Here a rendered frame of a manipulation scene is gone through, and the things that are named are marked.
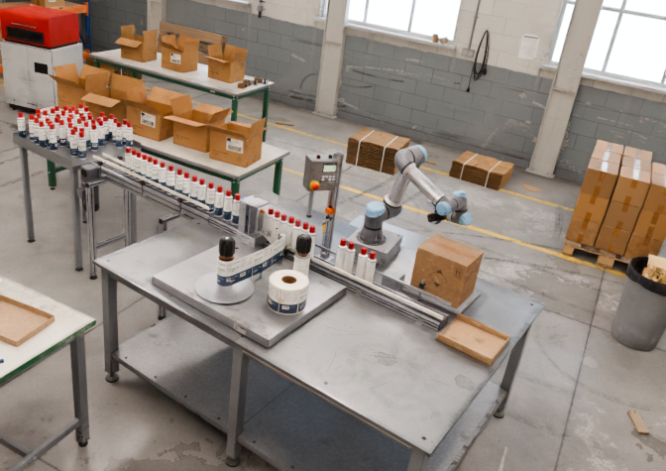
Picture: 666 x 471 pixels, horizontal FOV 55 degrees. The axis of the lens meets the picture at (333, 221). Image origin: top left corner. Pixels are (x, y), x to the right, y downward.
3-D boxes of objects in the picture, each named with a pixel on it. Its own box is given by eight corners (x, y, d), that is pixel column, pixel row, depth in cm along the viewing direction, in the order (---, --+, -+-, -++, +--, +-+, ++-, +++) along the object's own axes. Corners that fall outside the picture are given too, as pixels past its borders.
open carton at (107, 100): (78, 122, 561) (76, 80, 545) (112, 111, 599) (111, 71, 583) (114, 132, 550) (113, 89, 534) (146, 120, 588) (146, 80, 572)
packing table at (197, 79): (90, 115, 818) (88, 54, 784) (135, 103, 884) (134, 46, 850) (233, 160, 738) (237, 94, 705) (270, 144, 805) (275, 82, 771)
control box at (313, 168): (302, 184, 368) (305, 154, 359) (329, 183, 374) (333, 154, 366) (307, 191, 359) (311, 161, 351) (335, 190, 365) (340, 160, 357)
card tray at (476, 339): (435, 339, 325) (437, 332, 324) (456, 318, 345) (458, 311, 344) (490, 365, 311) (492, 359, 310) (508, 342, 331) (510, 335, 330)
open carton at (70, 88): (46, 109, 582) (43, 67, 565) (82, 99, 619) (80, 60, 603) (79, 119, 569) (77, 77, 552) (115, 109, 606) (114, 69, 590)
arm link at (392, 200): (371, 213, 402) (402, 144, 368) (387, 207, 411) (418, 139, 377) (384, 225, 396) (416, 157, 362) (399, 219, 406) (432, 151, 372)
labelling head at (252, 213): (236, 239, 383) (239, 200, 372) (250, 232, 393) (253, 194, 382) (254, 247, 377) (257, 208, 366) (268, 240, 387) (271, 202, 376)
